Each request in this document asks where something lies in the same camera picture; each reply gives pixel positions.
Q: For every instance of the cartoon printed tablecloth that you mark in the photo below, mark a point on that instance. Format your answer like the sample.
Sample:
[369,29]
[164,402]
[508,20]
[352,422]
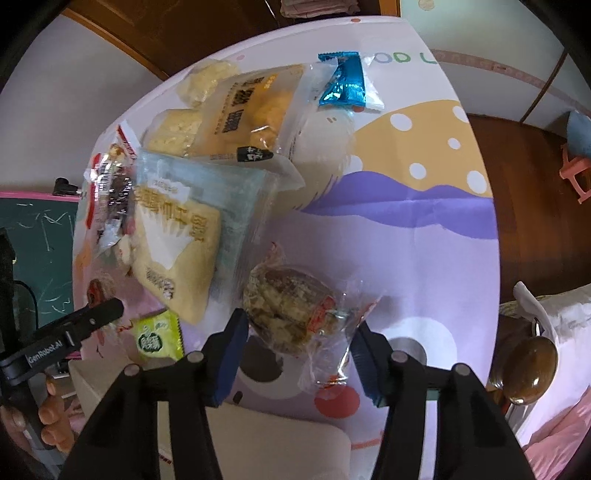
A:
[415,254]

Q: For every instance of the person's left hand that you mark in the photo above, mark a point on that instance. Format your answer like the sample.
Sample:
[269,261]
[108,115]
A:
[55,413]

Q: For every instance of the beige cracker packet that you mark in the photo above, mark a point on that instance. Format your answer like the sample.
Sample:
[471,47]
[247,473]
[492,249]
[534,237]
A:
[173,131]

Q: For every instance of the clear packet of brown brittle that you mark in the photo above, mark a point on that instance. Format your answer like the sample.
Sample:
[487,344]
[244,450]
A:
[286,304]

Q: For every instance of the pink blanket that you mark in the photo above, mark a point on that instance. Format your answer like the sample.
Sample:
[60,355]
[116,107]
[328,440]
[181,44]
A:
[565,438]

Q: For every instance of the pink framed chalkboard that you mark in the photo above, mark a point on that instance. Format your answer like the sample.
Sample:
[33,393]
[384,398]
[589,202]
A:
[41,249]

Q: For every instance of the blue foil candy packet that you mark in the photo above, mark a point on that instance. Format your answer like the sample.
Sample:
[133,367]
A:
[344,87]

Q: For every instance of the clear packet of pale flakes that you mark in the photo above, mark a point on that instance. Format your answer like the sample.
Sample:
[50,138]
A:
[207,81]

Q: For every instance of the brown wooden cabinet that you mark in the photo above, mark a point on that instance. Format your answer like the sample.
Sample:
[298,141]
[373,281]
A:
[184,32]

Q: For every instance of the beige cardboard box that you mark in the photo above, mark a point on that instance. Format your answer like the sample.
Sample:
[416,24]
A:
[277,443]

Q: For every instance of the wooden bedpost knob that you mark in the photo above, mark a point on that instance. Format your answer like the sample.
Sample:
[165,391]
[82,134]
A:
[531,364]

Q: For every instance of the white pillow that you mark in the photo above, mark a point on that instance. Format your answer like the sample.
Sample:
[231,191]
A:
[570,318]

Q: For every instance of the red and white snack packet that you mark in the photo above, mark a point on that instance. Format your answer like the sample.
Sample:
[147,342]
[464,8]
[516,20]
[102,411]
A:
[111,184]

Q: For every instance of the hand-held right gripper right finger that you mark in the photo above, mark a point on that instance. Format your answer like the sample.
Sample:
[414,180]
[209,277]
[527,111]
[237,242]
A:
[369,364]

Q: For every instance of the blue pillow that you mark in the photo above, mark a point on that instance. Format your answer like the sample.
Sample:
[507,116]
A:
[581,134]

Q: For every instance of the small green snack packet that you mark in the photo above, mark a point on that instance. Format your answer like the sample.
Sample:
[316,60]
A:
[154,341]

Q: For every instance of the white round bun packet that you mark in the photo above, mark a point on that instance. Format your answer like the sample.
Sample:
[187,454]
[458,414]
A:
[323,147]

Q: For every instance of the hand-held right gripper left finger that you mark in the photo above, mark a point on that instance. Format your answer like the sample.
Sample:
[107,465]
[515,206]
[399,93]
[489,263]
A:
[228,360]

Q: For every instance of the orange bread packet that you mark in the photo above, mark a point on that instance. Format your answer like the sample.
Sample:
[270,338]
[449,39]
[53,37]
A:
[258,110]

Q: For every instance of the light blue toast packet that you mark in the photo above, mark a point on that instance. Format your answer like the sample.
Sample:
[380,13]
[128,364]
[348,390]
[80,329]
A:
[180,249]

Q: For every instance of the pink plastic stool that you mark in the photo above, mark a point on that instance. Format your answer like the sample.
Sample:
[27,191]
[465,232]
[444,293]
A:
[575,173]

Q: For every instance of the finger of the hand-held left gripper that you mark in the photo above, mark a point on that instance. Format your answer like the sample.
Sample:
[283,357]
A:
[99,316]

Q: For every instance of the stack of folded cloths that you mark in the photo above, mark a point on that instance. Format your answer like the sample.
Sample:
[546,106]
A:
[304,7]

